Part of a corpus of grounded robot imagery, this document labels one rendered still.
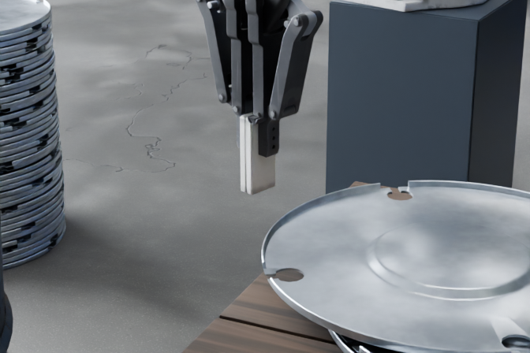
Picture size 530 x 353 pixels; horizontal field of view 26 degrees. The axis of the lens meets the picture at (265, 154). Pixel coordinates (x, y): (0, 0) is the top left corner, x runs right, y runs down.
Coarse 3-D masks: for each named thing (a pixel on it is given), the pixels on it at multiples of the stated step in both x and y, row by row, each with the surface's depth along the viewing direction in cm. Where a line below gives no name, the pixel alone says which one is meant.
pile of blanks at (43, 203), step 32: (32, 32) 163; (0, 64) 157; (32, 64) 162; (0, 96) 158; (32, 96) 163; (0, 128) 160; (32, 128) 164; (0, 160) 161; (32, 160) 166; (0, 192) 165; (32, 192) 167; (32, 224) 169; (64, 224) 179; (32, 256) 170
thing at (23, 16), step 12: (0, 0) 174; (12, 0) 174; (24, 0) 174; (36, 0) 174; (0, 12) 168; (12, 12) 168; (24, 12) 168; (36, 12) 168; (48, 12) 165; (0, 24) 161; (12, 24) 161; (24, 24) 159; (36, 24) 161
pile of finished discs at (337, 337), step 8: (336, 336) 79; (344, 336) 78; (344, 344) 78; (352, 344) 79; (360, 344) 79; (368, 344) 79; (504, 344) 77; (512, 344) 77; (520, 344) 77; (528, 344) 77; (344, 352) 78; (352, 352) 77; (360, 352) 76; (368, 352) 75; (376, 352) 76; (384, 352) 76; (392, 352) 76; (400, 352) 76; (528, 352) 76
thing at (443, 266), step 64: (384, 192) 100; (448, 192) 100; (512, 192) 99; (320, 256) 88; (384, 256) 87; (448, 256) 87; (512, 256) 87; (320, 320) 78; (384, 320) 79; (448, 320) 79; (512, 320) 79
